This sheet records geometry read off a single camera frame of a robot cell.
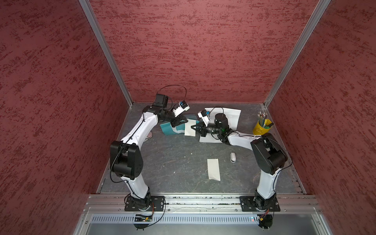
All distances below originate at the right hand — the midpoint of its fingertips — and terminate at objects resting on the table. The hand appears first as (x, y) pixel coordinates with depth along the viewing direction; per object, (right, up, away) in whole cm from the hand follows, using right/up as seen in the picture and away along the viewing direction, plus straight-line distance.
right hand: (192, 128), depth 88 cm
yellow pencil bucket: (+48, +1, +9) cm, 49 cm away
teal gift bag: (-15, 0, -1) cm, 15 cm away
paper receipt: (-2, -1, 0) cm, 3 cm away
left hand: (-5, +5, -4) cm, 8 cm away
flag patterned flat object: (-30, -6, +12) cm, 33 cm away
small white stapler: (+25, -18, 0) cm, 31 cm away
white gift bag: (+25, +8, 0) cm, 26 cm away
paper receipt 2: (+13, -25, -1) cm, 28 cm away
